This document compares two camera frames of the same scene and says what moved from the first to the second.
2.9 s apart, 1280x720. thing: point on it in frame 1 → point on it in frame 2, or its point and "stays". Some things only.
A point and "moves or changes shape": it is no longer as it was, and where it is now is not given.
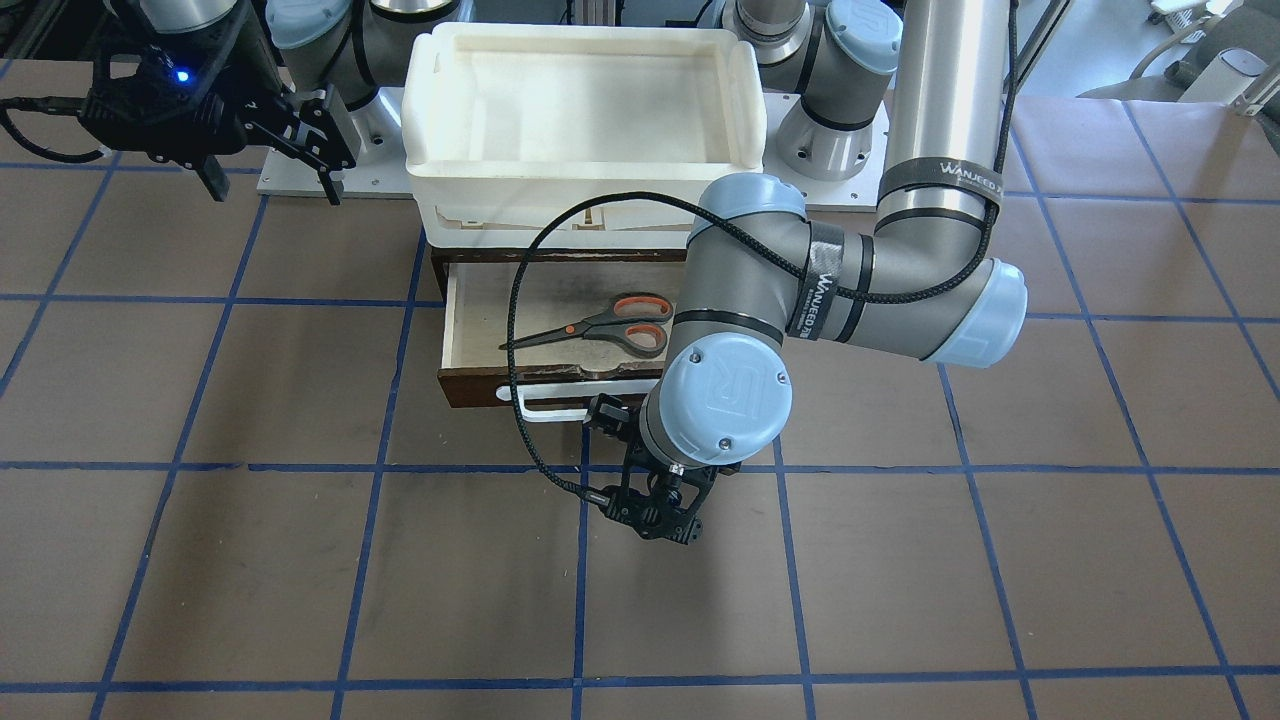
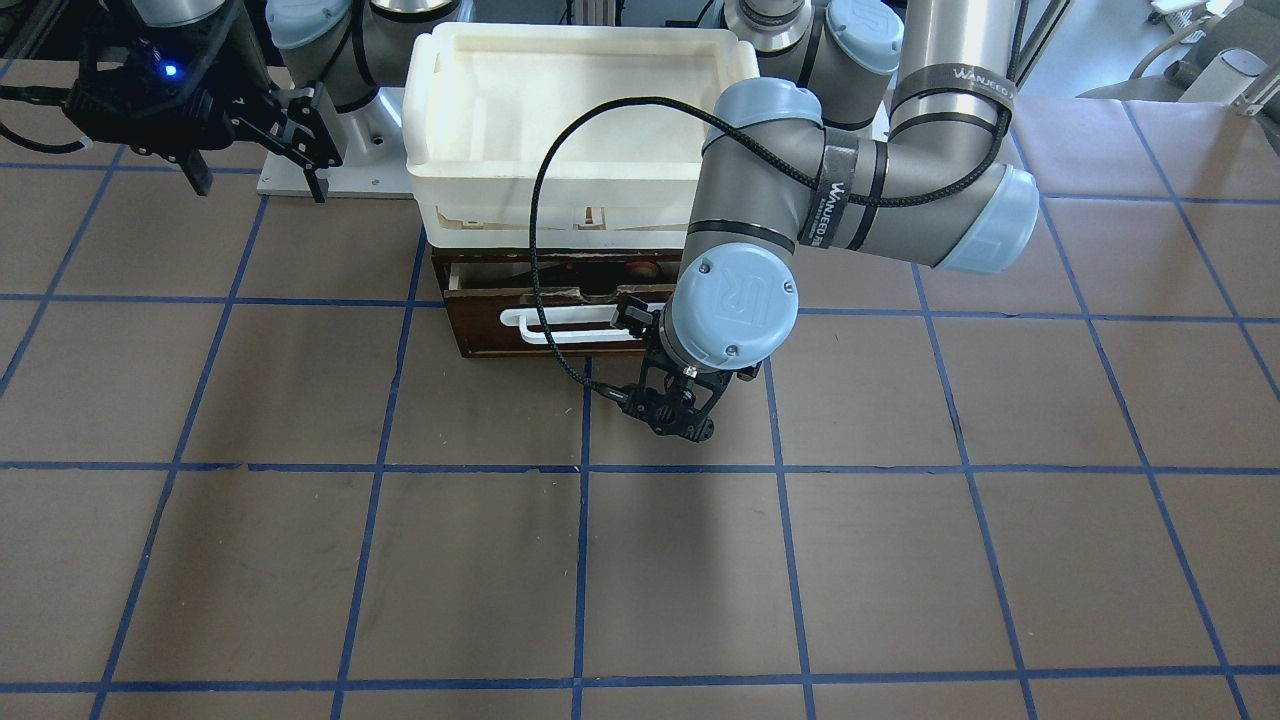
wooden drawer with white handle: (557, 381) moves or changes shape
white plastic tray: (504, 124) stays
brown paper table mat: (228, 491) stays
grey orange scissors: (635, 323) → (641, 269)
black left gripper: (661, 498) → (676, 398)
